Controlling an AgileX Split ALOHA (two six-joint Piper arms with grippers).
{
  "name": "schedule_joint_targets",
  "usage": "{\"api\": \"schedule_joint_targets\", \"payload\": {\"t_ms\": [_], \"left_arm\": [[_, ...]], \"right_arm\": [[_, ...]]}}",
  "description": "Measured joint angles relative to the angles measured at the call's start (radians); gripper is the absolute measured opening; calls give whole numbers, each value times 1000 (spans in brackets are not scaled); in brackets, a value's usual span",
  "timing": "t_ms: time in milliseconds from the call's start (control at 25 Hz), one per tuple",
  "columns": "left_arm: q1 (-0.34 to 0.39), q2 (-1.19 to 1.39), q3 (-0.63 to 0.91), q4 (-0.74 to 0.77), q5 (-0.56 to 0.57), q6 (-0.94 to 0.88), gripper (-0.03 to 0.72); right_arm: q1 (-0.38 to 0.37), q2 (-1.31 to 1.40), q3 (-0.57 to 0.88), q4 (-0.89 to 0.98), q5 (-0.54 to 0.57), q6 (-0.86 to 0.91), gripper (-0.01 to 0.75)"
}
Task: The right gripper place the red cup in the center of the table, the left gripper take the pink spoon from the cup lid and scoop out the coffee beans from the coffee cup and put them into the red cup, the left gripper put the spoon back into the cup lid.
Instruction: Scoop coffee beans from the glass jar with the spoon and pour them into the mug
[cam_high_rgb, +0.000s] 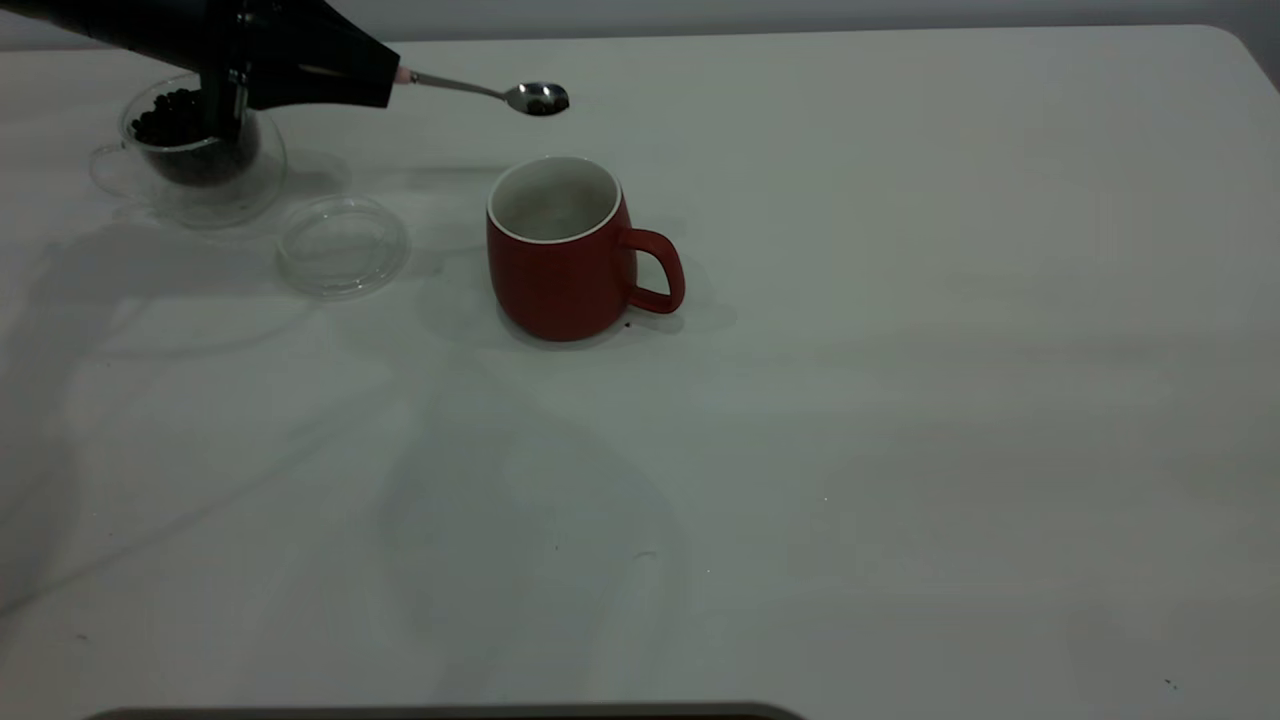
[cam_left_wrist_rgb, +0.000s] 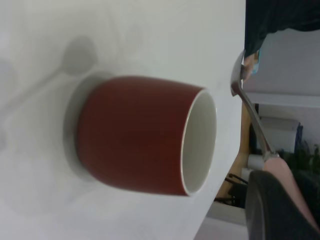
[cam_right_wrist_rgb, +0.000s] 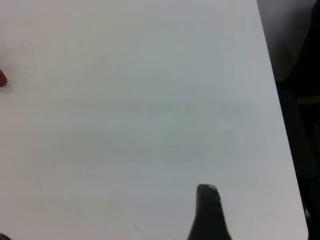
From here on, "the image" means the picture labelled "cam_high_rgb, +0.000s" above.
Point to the red ceramic mug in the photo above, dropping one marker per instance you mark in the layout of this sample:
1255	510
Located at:
560	285

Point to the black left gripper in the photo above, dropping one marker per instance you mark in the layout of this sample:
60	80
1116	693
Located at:
228	60

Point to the clear double-wall glass cup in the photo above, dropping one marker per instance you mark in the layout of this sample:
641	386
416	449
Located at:
220	200

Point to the clear round glass lid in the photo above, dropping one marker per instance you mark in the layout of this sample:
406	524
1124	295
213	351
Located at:
342	250

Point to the dark coffee beans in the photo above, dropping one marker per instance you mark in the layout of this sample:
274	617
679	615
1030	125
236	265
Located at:
170	120

